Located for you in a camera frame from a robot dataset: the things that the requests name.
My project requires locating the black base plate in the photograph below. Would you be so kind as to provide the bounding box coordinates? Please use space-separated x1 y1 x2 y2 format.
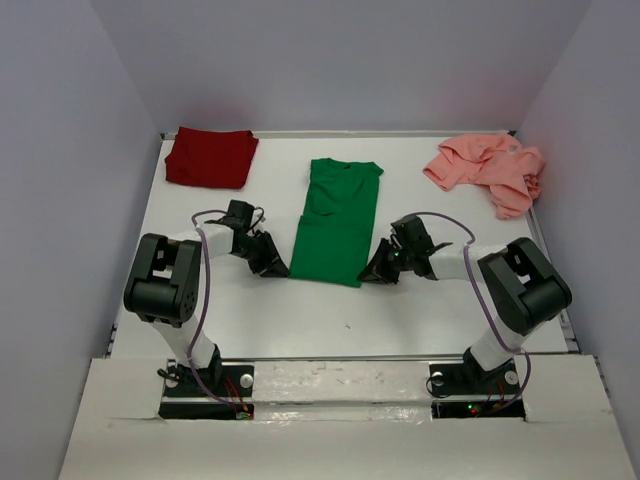
425 361 525 420
157 361 255 421

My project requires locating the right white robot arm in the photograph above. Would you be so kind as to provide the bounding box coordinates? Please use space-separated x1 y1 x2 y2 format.
358 212 572 398

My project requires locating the green t shirt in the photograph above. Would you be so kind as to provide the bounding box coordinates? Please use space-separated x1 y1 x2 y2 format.
290 158 384 288

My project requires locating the red folded t shirt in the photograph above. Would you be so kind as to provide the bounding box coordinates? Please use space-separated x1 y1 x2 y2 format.
165 127 259 190

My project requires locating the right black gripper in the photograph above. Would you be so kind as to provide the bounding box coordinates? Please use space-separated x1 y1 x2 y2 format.
358 238 413 284

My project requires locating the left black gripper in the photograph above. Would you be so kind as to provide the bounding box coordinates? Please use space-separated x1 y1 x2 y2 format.
233 231 290 280

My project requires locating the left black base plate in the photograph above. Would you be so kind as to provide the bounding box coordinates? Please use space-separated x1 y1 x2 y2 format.
157 361 255 421

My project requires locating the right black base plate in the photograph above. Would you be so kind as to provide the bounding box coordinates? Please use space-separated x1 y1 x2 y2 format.
425 361 525 420

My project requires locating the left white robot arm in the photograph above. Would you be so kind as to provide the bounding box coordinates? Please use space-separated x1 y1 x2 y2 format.
123 200 289 395

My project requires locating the pink crumpled t shirt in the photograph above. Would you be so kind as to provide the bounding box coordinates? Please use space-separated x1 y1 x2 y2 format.
423 133 545 220

